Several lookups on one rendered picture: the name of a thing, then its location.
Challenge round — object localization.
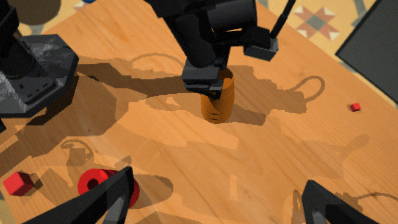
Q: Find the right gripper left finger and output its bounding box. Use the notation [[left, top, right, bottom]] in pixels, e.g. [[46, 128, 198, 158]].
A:
[[21, 166, 134, 224]]

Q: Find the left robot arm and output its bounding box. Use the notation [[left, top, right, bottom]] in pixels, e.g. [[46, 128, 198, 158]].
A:
[[0, 0, 279, 105]]

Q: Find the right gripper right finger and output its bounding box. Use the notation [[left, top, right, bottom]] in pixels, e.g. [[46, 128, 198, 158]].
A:
[[302, 180, 380, 224]]

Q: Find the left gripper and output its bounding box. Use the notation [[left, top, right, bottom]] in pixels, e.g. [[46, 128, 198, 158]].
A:
[[178, 26, 271, 100]]

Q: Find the orange cup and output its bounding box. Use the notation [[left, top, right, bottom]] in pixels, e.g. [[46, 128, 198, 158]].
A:
[[201, 74, 233, 119], [201, 68, 234, 114], [201, 108, 231, 124]]

